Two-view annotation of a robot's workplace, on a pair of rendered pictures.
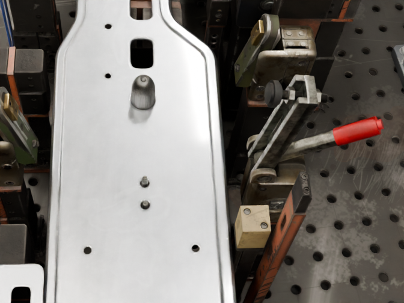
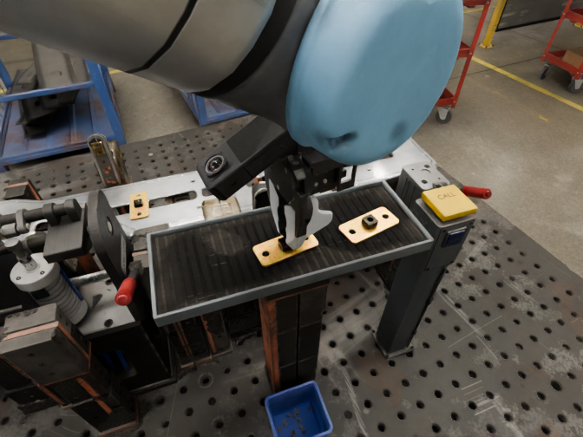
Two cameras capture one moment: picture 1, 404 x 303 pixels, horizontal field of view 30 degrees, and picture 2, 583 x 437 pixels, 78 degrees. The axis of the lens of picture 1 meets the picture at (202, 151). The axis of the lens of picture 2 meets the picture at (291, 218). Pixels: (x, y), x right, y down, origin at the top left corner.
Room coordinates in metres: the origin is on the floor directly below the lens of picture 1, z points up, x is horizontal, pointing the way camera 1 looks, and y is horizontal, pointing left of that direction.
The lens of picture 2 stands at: (1.14, -0.45, 1.53)
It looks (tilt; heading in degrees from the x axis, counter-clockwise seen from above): 45 degrees down; 83
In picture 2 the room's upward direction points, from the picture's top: straight up
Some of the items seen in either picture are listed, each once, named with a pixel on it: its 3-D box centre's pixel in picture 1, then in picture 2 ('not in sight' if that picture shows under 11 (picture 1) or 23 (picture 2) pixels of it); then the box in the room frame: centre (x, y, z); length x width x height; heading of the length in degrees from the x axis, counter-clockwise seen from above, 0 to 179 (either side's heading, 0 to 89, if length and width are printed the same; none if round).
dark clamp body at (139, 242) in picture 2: not in sight; (175, 304); (0.95, -0.03, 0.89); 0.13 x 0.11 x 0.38; 102
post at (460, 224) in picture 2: not in sight; (413, 289); (1.43, -0.07, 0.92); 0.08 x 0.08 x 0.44; 12
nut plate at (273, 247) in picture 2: not in sight; (285, 244); (1.17, -0.13, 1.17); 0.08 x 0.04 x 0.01; 21
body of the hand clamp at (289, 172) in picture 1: (258, 220); not in sight; (0.46, -0.10, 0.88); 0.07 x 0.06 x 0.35; 102
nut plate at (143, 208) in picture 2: not in sight; (138, 204); (0.88, 0.16, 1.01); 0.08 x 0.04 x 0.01; 101
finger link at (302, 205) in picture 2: not in sight; (297, 203); (1.18, -0.15, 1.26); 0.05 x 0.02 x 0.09; 111
